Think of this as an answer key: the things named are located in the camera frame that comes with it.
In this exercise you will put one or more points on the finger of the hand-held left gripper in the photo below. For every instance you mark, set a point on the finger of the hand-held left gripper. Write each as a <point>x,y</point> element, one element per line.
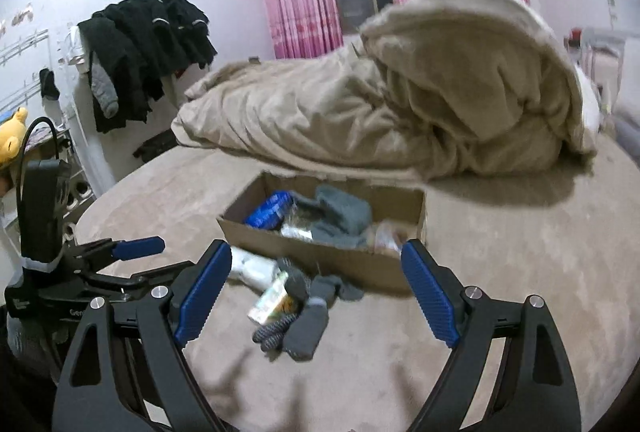
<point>137,247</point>
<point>125,282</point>

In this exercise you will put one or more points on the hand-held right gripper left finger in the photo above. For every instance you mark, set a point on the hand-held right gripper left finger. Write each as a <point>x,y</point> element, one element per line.
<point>200,297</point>

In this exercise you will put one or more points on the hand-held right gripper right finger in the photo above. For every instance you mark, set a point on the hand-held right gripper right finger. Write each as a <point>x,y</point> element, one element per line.
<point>430,292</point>

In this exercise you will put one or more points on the white soft pack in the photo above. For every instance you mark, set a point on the white soft pack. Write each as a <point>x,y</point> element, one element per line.
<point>252,269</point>

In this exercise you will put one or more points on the green white small carton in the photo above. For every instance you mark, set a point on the green white small carton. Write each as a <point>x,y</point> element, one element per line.
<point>267,302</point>

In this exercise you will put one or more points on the patterned sock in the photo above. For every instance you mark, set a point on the patterned sock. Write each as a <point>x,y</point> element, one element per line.
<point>272,332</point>

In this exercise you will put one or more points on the cardboard box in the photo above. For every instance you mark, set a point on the cardboard box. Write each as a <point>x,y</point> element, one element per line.
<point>325,259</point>

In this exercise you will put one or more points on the clear plastic packet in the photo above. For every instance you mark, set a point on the clear plastic packet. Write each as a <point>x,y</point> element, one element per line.
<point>387,237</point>

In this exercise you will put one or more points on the yellow plush toy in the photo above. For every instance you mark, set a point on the yellow plush toy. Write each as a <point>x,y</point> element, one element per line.
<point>10,141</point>

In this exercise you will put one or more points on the dark cloth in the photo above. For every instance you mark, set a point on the dark cloth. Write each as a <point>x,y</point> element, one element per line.
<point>155,145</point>

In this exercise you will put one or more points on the blue packet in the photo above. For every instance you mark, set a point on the blue packet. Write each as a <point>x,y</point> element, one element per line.
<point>267,212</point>

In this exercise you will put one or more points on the silver green packet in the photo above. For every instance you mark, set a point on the silver green packet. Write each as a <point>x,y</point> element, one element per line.
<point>295,231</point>

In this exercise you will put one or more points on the grey knitted cloth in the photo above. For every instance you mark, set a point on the grey knitted cloth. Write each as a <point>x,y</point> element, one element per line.
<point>340,217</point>

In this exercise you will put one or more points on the black hanging sock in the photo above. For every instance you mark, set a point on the black hanging sock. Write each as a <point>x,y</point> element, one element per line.
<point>49,84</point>

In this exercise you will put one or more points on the grey hanging sleeve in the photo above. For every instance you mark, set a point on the grey hanging sleeve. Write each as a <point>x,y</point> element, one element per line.
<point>102,91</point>

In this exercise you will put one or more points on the beige blanket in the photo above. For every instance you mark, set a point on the beige blanket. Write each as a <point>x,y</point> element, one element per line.
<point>400,111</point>

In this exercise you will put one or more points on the black hanging clothes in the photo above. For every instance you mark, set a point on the black hanging clothes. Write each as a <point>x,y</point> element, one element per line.
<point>135,46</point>

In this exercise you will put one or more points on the white pillow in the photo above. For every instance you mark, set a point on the white pillow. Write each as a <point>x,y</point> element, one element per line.
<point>590,106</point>

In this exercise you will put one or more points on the metal wall rack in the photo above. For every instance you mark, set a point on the metal wall rack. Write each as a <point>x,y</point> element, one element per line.
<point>25,42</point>

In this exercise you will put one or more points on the white chair frame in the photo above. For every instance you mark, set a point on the white chair frame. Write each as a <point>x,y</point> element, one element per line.
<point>600,36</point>

